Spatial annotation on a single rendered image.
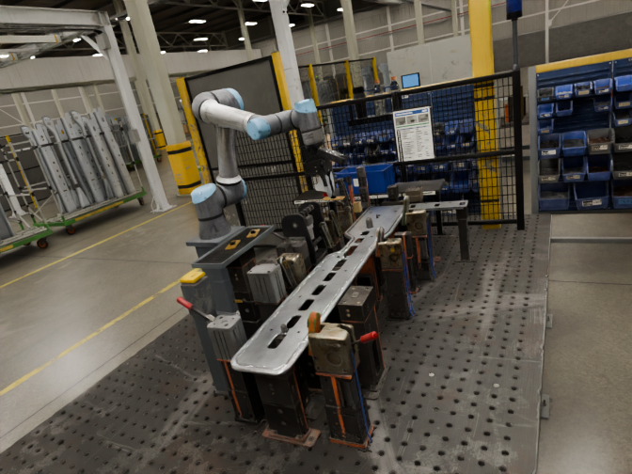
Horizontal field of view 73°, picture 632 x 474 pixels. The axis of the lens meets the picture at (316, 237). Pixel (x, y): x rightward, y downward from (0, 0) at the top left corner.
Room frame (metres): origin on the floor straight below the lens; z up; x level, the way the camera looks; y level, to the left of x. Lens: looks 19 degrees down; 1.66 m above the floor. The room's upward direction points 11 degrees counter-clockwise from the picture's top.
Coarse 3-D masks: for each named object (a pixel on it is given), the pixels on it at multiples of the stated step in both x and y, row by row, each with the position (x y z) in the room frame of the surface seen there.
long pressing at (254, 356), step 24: (360, 216) 2.05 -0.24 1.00; (384, 216) 1.99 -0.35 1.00; (336, 264) 1.53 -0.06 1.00; (360, 264) 1.48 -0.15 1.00; (312, 288) 1.36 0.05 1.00; (336, 288) 1.32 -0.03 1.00; (288, 312) 1.22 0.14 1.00; (264, 336) 1.11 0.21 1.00; (288, 336) 1.08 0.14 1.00; (240, 360) 1.00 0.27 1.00; (264, 360) 0.98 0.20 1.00; (288, 360) 0.96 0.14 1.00
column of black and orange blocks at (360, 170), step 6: (360, 168) 2.32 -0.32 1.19; (360, 174) 2.32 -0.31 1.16; (360, 180) 2.32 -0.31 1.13; (366, 180) 2.34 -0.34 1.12; (360, 186) 2.33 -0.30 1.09; (366, 186) 2.33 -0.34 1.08; (360, 192) 2.33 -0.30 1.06; (366, 192) 2.32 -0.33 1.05; (366, 198) 2.32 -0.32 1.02; (366, 204) 2.32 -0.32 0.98
